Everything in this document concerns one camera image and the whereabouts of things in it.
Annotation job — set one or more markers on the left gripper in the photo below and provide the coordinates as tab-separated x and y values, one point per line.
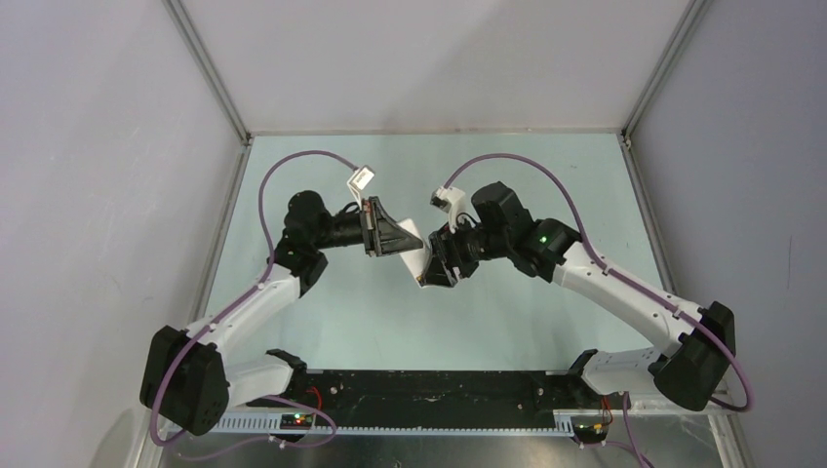
381	235

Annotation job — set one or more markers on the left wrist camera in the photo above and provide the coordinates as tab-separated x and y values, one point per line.
358	182

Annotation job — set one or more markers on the right controller board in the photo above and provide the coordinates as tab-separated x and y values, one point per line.
596	430

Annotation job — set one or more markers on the controller board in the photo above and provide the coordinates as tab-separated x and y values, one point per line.
596	430
296	421

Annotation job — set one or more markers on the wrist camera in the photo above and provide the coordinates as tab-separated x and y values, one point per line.
452	201
358	182

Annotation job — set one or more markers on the left controller board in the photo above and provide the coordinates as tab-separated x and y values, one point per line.
296	421

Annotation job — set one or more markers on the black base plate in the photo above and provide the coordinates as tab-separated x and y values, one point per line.
443	399

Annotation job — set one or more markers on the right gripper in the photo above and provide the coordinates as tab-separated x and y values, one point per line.
445	255

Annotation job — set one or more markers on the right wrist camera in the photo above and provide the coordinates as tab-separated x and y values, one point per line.
452	201

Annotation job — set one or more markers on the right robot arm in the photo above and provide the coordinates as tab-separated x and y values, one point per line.
690	345

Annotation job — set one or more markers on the white remote control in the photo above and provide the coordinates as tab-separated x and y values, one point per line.
417	260

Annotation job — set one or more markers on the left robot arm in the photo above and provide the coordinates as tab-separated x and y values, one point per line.
187	377

